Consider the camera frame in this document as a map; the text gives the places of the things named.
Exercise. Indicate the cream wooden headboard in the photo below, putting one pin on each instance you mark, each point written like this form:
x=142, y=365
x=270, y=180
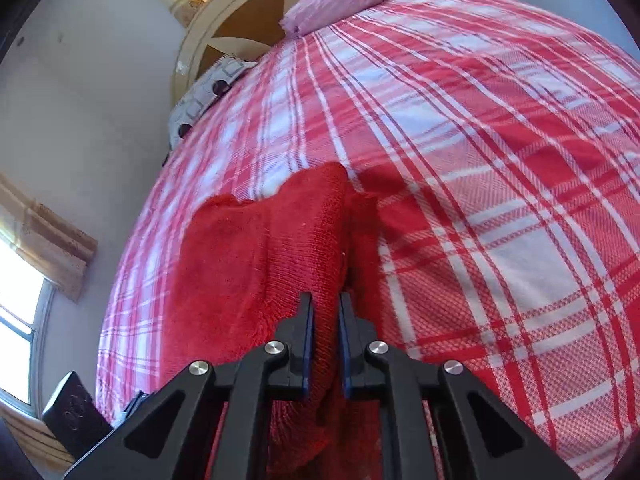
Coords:
x=247, y=29

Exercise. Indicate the red embroidered knit sweater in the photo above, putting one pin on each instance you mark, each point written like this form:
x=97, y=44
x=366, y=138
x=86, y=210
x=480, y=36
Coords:
x=243, y=266

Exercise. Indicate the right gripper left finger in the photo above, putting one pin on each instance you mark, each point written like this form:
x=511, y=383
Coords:
x=210, y=421

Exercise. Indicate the white patterned pillow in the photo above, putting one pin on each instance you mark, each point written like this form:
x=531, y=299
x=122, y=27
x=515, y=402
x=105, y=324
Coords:
x=204, y=93

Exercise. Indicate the yellow left curtain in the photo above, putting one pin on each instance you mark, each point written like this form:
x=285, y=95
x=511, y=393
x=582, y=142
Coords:
x=49, y=243

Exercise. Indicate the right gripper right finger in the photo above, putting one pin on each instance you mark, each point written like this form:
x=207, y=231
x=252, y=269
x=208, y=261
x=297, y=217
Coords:
x=438, y=421

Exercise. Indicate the left wall window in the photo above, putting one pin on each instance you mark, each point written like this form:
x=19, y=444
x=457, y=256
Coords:
x=25, y=301

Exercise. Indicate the red plaid bed sheet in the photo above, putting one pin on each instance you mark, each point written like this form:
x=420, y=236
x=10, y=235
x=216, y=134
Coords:
x=502, y=145

